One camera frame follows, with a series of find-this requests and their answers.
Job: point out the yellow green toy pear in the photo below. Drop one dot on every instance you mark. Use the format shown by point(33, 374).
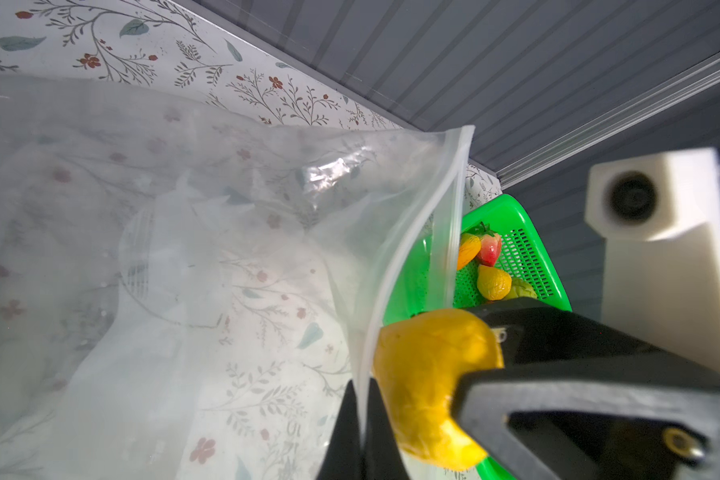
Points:
point(520, 289)

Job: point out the clear zip top bag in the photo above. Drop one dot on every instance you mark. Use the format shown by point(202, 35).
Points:
point(185, 292)

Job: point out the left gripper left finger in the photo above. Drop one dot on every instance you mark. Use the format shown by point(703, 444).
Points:
point(344, 458)

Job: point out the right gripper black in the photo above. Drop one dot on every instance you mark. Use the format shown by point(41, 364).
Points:
point(581, 400)

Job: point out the green plastic basket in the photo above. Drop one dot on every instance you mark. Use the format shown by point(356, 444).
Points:
point(523, 256)

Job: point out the red toy apple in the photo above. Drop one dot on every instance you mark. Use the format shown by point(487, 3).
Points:
point(490, 246)

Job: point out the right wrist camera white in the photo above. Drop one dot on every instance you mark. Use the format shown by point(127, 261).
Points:
point(660, 218)

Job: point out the yellow toy lemon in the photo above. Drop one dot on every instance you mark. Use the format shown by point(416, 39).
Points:
point(492, 283)

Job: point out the yellow toy fruit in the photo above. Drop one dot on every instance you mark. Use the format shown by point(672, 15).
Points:
point(418, 364)

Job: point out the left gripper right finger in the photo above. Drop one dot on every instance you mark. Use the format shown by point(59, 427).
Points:
point(382, 459)

